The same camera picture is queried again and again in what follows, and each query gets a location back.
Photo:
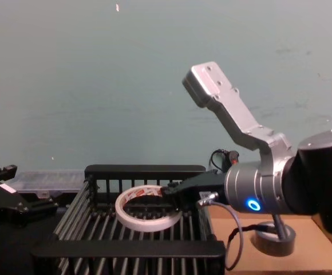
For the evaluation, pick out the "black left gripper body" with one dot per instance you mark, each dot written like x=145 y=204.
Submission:
x=3 y=206

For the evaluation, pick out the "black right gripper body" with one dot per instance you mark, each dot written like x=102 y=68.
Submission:
x=203 y=184

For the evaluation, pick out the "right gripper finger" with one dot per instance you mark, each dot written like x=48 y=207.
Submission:
x=170 y=190
x=178 y=204

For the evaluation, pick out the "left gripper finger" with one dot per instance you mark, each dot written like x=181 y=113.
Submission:
x=40 y=206
x=3 y=172

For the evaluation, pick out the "white tape roll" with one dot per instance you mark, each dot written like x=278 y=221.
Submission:
x=143 y=224

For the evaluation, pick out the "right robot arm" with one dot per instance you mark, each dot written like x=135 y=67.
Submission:
x=320 y=177

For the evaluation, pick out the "clear plastic case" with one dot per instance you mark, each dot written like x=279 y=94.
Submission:
x=45 y=180

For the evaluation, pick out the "black table cloth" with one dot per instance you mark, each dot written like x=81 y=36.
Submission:
x=11 y=257

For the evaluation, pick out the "black rack with steel bars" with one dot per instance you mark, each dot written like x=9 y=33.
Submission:
x=126 y=253

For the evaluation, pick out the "shallow brown cardboard tray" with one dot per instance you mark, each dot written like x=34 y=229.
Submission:
x=240 y=257

